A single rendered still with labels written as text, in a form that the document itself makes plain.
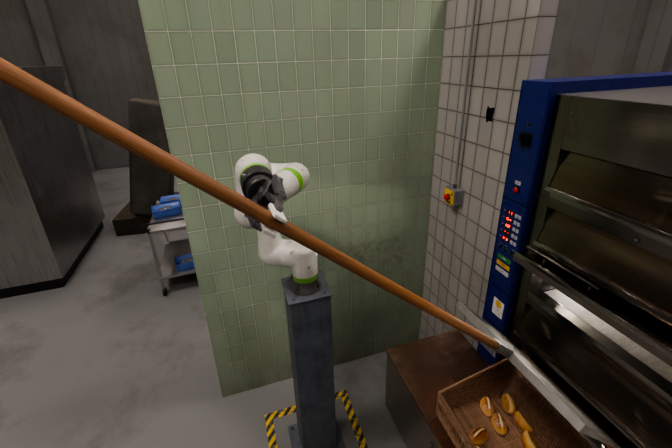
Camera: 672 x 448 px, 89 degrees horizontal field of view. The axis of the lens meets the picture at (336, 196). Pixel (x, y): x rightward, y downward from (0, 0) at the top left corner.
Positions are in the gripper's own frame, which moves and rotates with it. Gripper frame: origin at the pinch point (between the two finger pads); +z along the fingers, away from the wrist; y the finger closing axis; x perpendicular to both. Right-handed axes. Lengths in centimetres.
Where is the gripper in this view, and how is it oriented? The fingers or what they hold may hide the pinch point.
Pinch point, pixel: (272, 220)
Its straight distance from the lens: 74.1
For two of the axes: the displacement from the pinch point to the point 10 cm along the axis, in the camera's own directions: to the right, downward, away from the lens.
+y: -6.0, 8.0, 1.0
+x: -7.3, -4.9, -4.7
